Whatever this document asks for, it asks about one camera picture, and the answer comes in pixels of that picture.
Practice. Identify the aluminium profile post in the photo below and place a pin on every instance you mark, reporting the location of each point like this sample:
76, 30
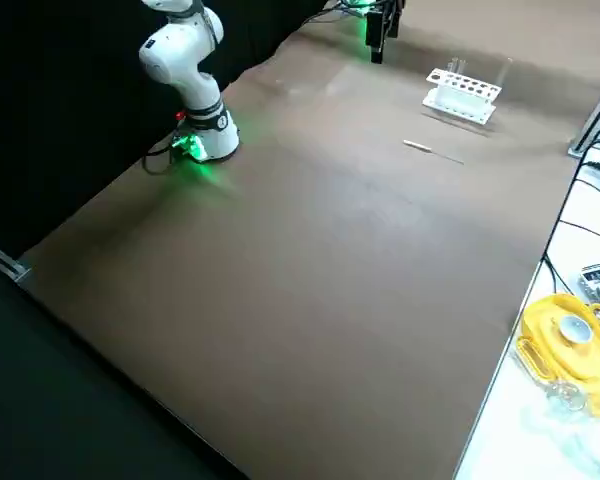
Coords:
592, 120

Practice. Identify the small white bowl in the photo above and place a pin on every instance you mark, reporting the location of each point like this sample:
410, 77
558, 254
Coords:
575, 327

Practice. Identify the clear glass test tube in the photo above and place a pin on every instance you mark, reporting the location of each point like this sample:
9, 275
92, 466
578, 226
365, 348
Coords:
506, 70
463, 67
454, 66

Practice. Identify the aluminium frame rail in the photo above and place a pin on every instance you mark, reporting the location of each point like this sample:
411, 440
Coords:
5, 260

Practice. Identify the yellow plastic container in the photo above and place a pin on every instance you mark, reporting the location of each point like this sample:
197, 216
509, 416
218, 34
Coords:
545, 320

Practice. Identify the clear glass jar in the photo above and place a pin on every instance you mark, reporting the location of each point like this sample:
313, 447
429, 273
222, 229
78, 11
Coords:
567, 395

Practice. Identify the silver metal box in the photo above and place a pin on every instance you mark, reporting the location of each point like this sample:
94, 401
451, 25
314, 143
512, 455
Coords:
597, 272

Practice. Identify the white test tube rack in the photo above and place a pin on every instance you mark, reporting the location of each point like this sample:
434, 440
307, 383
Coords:
460, 97

